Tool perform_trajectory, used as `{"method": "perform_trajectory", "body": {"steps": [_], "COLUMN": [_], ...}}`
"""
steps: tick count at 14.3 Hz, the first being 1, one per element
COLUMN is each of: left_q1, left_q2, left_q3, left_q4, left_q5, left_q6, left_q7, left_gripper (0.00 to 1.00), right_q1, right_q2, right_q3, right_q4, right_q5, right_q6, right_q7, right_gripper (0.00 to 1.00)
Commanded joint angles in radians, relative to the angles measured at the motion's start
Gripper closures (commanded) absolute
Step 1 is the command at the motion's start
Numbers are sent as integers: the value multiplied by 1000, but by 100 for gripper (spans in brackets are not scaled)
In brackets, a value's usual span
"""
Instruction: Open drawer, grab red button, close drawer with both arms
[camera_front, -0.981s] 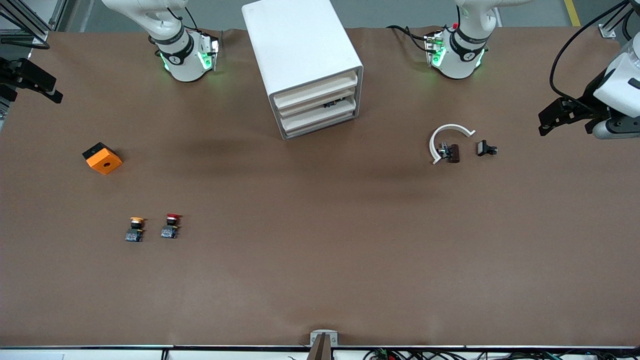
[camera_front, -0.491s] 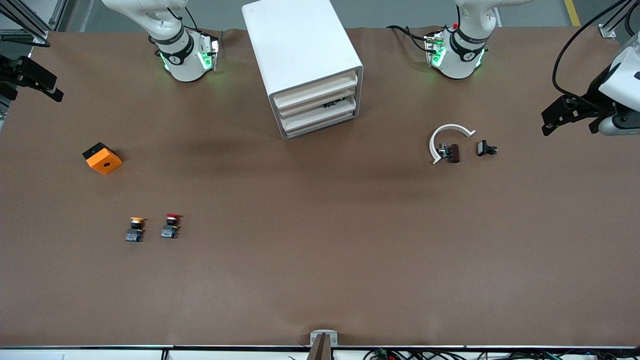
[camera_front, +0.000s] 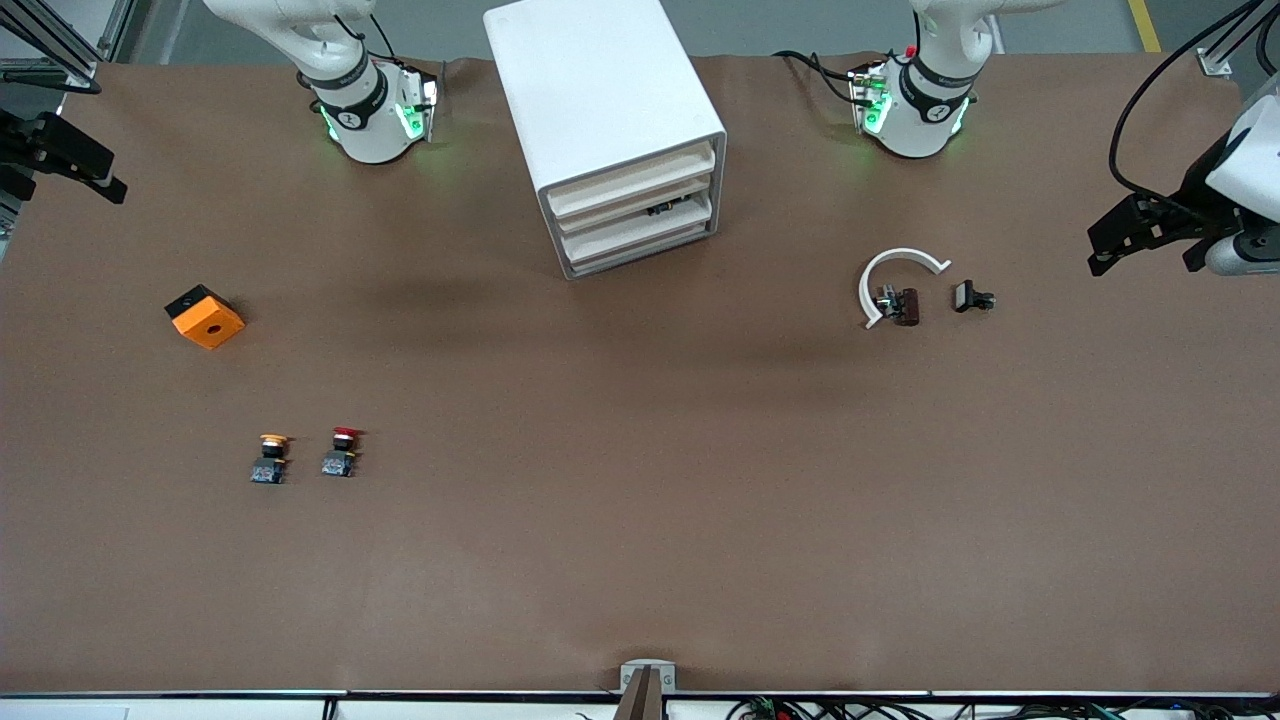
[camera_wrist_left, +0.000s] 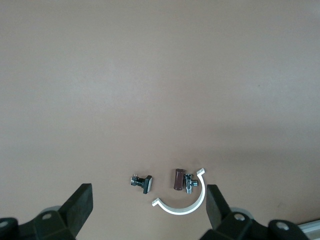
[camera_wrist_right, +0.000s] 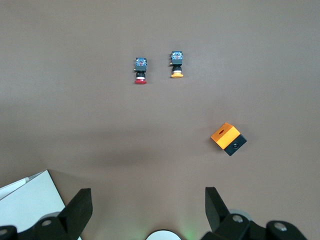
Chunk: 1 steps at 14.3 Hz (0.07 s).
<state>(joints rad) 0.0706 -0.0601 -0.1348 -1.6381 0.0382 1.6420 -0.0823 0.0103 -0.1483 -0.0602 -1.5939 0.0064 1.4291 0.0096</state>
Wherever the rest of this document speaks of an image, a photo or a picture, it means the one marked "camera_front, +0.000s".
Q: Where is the red push button switch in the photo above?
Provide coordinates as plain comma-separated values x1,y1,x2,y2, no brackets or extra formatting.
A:
322,427,363,478

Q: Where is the orange and black box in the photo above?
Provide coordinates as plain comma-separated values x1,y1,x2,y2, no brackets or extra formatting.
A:
165,285,246,351

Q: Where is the small dark brown component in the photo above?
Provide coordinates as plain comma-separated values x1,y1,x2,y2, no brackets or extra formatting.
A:
875,285,921,328

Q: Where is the brown table cover sheet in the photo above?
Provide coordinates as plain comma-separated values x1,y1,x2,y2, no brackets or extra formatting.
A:
0,50,1280,696

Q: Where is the aluminium frame profile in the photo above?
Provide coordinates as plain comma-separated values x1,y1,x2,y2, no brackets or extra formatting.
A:
1198,0,1280,79
0,0,136,89

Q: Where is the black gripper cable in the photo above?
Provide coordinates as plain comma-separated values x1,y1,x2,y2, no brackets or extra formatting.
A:
1108,0,1266,201

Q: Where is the white curved plastic bracket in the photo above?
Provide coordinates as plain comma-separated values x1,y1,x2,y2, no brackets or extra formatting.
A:
858,247,951,331

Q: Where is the yellow push button switch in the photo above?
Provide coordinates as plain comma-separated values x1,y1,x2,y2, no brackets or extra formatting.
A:
250,433,293,486

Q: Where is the black arm base cable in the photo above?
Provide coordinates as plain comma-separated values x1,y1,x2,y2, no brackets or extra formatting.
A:
772,48,863,106

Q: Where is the grey metal clamp bracket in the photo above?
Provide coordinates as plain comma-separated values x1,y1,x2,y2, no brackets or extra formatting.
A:
619,659,678,694

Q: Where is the dark brown post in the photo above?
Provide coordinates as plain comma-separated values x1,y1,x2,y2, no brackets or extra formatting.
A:
613,665,667,720

